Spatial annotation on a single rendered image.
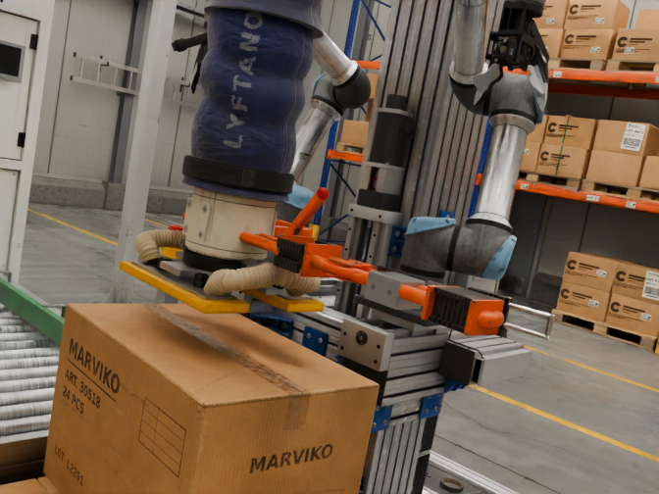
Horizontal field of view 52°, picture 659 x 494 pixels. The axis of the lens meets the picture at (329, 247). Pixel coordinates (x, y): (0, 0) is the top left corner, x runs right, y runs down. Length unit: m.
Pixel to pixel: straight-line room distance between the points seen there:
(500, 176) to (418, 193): 0.28
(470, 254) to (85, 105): 10.24
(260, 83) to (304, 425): 0.63
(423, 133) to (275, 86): 0.71
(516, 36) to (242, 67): 0.52
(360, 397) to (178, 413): 0.36
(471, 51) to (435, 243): 0.47
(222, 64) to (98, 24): 10.38
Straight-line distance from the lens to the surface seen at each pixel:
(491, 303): 0.97
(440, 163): 1.95
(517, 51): 1.40
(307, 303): 1.37
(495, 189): 1.73
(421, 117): 1.96
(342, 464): 1.38
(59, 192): 11.38
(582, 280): 8.64
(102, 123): 11.75
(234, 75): 1.32
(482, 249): 1.67
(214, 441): 1.16
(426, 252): 1.68
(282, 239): 1.21
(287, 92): 1.33
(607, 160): 8.62
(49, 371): 2.40
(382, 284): 1.06
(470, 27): 1.67
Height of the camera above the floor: 1.34
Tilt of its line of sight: 7 degrees down
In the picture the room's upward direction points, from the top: 10 degrees clockwise
